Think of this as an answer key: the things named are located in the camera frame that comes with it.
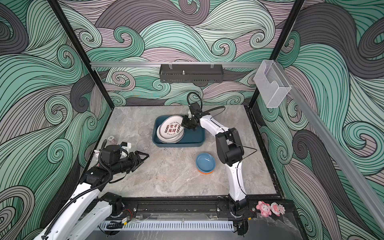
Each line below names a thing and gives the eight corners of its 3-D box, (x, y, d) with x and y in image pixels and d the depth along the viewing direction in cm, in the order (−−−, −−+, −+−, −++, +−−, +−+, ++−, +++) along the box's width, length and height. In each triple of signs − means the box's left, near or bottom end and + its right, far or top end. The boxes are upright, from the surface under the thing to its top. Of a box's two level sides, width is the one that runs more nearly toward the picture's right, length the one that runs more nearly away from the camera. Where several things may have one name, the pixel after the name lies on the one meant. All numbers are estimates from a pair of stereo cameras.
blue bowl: (196, 177, 86) (196, 171, 79) (195, 159, 93) (196, 152, 86) (214, 177, 86) (216, 171, 79) (212, 159, 93) (214, 152, 86)
